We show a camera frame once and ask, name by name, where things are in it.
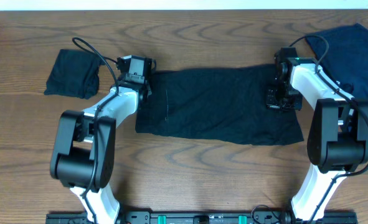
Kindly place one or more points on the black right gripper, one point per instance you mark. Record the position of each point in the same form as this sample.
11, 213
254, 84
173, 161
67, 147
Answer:
277, 101

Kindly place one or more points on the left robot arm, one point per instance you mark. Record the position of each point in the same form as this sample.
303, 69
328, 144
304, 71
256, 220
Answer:
84, 149

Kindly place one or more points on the folded black cloth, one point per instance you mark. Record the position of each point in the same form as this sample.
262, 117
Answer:
74, 74

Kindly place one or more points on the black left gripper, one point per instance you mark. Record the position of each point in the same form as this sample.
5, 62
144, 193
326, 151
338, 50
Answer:
149, 88

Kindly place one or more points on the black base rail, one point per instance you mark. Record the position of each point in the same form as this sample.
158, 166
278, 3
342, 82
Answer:
262, 216

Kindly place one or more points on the dark navy clothes pile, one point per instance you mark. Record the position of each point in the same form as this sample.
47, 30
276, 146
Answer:
347, 57

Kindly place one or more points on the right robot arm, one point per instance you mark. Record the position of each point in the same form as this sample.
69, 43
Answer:
337, 145

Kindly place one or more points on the black shorts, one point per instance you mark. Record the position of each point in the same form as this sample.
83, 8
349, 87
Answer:
226, 104

